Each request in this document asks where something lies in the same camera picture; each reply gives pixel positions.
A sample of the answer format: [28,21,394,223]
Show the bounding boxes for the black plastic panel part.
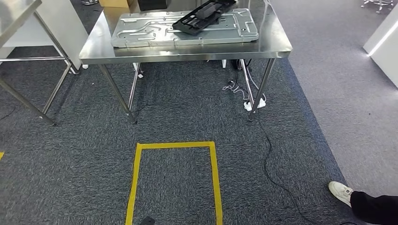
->
[172,0,237,35]

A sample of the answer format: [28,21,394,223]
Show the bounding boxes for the grey workbench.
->
[78,0,293,125]

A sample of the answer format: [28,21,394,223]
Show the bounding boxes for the white power strip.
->
[243,98,267,112]

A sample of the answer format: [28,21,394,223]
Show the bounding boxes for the embossed sheet metal panel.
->
[111,8,259,49]

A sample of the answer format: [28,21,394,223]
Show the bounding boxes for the black box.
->
[138,0,168,11]

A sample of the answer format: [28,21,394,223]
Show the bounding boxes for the cardboard box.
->
[99,0,134,8]

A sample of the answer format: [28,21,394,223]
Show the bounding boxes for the white cabinet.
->
[0,0,89,75]

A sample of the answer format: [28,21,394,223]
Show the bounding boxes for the person's foot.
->
[329,181,354,208]

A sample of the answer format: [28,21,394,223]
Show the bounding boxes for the white counter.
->
[363,12,398,88]

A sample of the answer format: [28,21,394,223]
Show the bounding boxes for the person's leg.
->
[350,191,398,225]

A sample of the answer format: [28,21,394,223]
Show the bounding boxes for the chrome chair base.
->
[360,0,394,14]

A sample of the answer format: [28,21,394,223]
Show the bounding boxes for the stainless steel table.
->
[0,0,74,127]

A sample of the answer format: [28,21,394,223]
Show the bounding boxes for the white coiled cable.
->
[222,80,250,102]

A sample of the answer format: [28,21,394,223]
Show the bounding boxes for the black floor cable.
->
[257,119,358,225]

